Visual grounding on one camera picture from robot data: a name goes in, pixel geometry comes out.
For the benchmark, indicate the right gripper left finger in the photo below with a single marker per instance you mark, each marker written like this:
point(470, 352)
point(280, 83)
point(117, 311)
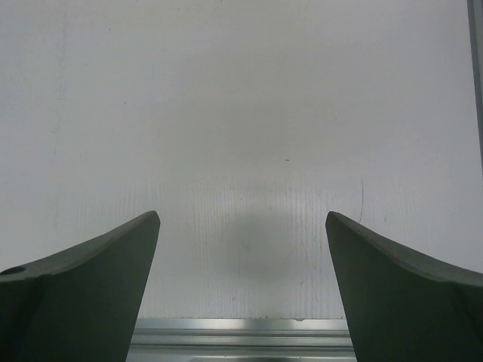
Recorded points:
point(82, 303)

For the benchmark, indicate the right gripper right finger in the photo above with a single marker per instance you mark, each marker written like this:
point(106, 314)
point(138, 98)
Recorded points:
point(400, 304)

